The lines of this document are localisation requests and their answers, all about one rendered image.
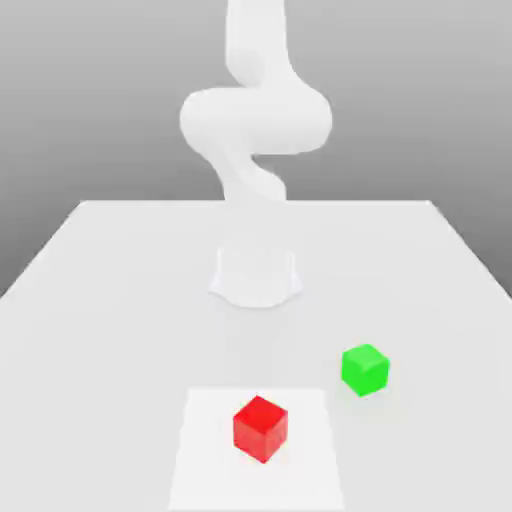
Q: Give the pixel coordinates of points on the small red cube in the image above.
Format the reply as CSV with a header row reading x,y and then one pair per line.
x,y
260,428

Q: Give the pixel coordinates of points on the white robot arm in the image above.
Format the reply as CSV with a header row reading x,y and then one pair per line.
x,y
256,120

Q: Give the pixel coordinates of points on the small green cube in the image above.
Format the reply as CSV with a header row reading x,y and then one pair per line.
x,y
364,370

